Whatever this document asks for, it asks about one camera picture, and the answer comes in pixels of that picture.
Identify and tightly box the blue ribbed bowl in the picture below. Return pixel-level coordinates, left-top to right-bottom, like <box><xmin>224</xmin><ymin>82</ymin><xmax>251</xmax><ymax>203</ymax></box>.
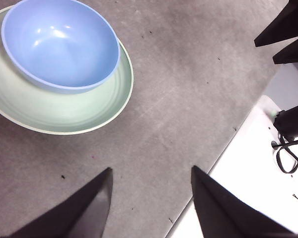
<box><xmin>1</xmin><ymin>0</ymin><xmax>121</xmax><ymax>95</ymax></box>

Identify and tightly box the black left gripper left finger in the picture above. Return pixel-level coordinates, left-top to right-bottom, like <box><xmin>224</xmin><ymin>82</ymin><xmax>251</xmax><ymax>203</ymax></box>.
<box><xmin>4</xmin><ymin>167</ymin><xmax>114</xmax><ymax>238</ymax></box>

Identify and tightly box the black looped cable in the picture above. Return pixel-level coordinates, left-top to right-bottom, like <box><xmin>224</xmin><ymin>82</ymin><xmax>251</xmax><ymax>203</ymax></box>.
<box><xmin>271</xmin><ymin>135</ymin><xmax>298</xmax><ymax>174</ymax></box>

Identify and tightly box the black box device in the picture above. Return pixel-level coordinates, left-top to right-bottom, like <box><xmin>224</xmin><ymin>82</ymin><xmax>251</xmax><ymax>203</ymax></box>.
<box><xmin>274</xmin><ymin>89</ymin><xmax>298</xmax><ymax>140</ymax></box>

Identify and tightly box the green round plate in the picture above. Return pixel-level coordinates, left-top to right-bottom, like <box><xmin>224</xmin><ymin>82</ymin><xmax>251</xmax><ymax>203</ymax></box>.
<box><xmin>0</xmin><ymin>4</ymin><xmax>135</xmax><ymax>136</ymax></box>

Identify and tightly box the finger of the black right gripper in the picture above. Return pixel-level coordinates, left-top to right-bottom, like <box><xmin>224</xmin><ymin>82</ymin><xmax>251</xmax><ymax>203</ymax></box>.
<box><xmin>254</xmin><ymin>0</ymin><xmax>298</xmax><ymax>48</ymax></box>
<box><xmin>272</xmin><ymin>34</ymin><xmax>298</xmax><ymax>65</ymax></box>

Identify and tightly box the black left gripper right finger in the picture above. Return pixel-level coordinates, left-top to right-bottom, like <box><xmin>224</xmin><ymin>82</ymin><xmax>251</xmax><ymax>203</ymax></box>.
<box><xmin>191</xmin><ymin>165</ymin><xmax>298</xmax><ymax>238</ymax></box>

